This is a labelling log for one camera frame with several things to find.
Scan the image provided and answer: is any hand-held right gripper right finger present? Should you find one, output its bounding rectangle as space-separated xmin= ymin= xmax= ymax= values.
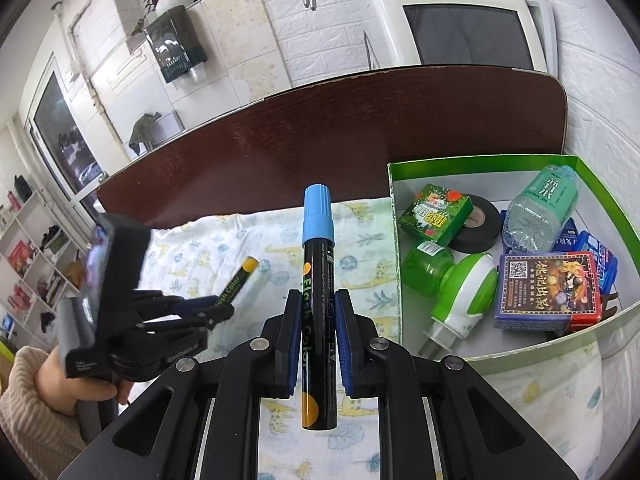
xmin=334 ymin=287 xmax=583 ymax=480

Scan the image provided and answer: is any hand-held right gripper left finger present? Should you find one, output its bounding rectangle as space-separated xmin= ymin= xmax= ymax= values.
xmin=57 ymin=287 xmax=303 ymax=480

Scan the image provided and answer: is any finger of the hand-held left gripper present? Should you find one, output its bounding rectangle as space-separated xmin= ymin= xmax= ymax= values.
xmin=136 ymin=306 xmax=236 ymax=335
xmin=132 ymin=287 xmax=236 ymax=322

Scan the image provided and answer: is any yellow cap marker pen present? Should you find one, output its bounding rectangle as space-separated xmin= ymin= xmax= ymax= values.
xmin=214 ymin=256 xmax=260 ymax=313

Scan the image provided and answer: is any blue cap marker pen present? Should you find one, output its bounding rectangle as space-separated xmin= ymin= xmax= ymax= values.
xmin=301 ymin=185 xmax=341 ymax=431

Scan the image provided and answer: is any green mosquito repellent heater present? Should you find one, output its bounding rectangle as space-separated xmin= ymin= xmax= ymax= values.
xmin=404 ymin=241 xmax=500 ymax=357

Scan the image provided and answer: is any small green carton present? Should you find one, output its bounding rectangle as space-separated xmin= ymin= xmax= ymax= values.
xmin=398 ymin=183 xmax=474 ymax=247

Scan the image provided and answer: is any black tape roll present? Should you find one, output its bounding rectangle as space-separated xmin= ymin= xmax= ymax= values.
xmin=448 ymin=195 xmax=502 ymax=254

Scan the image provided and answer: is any green cardboard box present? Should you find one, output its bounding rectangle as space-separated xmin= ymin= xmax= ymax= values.
xmin=387 ymin=155 xmax=640 ymax=363

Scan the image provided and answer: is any red card box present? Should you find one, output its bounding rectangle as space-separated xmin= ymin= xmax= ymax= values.
xmin=492 ymin=251 xmax=605 ymax=333

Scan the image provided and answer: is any green water bottle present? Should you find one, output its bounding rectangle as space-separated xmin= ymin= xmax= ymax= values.
xmin=501 ymin=164 xmax=581 ymax=255

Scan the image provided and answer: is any blue box with picture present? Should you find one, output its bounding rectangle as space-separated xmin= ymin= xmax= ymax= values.
xmin=580 ymin=232 xmax=620 ymax=293

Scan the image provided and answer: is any person's left forearm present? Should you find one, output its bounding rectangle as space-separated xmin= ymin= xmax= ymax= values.
xmin=0 ymin=345 xmax=88 ymax=461

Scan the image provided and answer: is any person's left hand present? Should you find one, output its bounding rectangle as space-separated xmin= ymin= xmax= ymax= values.
xmin=37 ymin=345 xmax=123 ymax=406

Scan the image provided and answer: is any giraffe printed blanket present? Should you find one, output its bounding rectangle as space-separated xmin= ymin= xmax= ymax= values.
xmin=135 ymin=197 xmax=616 ymax=480

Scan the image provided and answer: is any white storage shelf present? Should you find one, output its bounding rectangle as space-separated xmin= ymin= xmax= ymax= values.
xmin=0 ymin=190 xmax=88 ymax=356

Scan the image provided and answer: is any glass door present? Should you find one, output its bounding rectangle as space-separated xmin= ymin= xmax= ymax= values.
xmin=20 ymin=57 xmax=108 ymax=221

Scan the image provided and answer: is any green cloth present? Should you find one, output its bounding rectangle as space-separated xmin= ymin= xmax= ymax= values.
xmin=127 ymin=111 xmax=163 ymax=158

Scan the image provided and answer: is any white box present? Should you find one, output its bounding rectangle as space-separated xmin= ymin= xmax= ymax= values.
xmin=145 ymin=110 xmax=183 ymax=148

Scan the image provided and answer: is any brown wooden headboard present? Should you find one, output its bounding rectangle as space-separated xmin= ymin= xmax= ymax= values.
xmin=95 ymin=64 xmax=568 ymax=231

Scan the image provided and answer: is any beige marble panel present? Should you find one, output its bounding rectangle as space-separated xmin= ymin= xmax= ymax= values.
xmin=187 ymin=0 xmax=294 ymax=116

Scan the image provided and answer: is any potted plant in white pot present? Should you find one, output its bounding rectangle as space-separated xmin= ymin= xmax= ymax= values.
xmin=131 ymin=0 xmax=195 ymax=36

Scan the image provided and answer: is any white water purifier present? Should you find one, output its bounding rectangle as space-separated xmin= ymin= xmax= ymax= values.
xmin=364 ymin=0 xmax=558 ymax=76

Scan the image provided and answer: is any wall fish tank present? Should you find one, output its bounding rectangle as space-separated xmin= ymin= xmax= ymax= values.
xmin=144 ymin=5 xmax=210 ymax=85

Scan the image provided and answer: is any white wall pipe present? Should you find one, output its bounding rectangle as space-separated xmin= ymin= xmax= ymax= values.
xmin=52 ymin=2 xmax=118 ymax=131

